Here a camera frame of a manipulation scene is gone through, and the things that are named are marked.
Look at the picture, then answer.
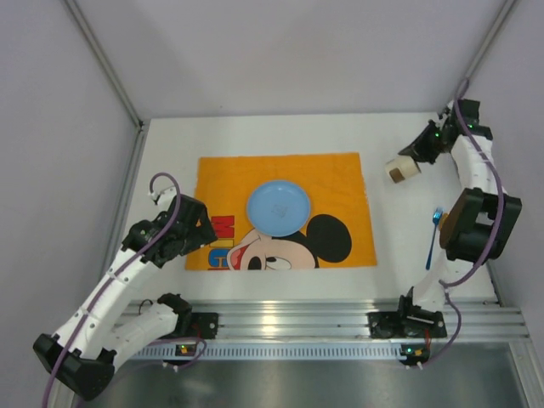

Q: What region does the paper cup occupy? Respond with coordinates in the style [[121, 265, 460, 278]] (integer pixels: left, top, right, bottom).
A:
[[385, 156, 421, 184]]

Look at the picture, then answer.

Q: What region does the blue metallic fork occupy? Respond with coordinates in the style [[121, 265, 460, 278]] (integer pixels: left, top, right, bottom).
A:
[[425, 207, 444, 270]]

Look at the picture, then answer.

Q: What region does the blue plastic plate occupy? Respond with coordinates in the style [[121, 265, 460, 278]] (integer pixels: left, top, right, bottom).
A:
[[246, 180, 311, 237]]

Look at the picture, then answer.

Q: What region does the orange cartoon mouse placemat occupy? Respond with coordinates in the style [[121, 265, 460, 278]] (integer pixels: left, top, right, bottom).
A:
[[185, 153, 377, 271]]

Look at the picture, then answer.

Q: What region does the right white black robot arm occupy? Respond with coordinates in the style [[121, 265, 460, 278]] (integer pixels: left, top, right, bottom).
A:
[[386, 99, 522, 313]]

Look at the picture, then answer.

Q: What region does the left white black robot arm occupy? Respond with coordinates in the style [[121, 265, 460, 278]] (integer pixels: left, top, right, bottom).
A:
[[33, 195, 217, 401]]

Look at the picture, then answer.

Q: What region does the gold spoon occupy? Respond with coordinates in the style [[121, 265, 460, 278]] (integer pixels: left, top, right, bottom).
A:
[[439, 212, 449, 230]]

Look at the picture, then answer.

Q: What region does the right aluminium frame post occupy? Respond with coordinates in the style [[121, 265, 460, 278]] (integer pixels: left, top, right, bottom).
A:
[[436, 0, 520, 119]]

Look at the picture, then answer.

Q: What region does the aluminium frame post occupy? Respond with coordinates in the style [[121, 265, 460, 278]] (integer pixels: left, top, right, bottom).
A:
[[436, 0, 520, 119], [59, 0, 145, 128]]

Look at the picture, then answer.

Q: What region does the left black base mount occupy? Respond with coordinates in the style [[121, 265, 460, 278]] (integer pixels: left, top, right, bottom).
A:
[[185, 312, 219, 340]]

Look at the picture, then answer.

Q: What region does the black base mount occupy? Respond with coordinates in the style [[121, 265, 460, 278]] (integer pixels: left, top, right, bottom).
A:
[[367, 310, 447, 339], [185, 312, 219, 340]]

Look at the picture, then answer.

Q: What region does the aluminium rail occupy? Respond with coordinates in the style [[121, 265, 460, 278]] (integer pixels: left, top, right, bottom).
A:
[[118, 299, 530, 340]]

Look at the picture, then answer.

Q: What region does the left aluminium frame post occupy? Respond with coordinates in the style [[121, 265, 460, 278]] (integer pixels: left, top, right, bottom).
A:
[[59, 0, 145, 128]]

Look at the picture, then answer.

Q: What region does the slotted cable duct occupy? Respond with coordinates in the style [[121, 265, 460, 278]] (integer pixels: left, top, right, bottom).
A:
[[132, 342, 426, 362]]

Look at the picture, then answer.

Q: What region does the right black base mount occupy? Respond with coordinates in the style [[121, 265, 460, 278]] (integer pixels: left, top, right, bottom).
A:
[[367, 310, 447, 339]]

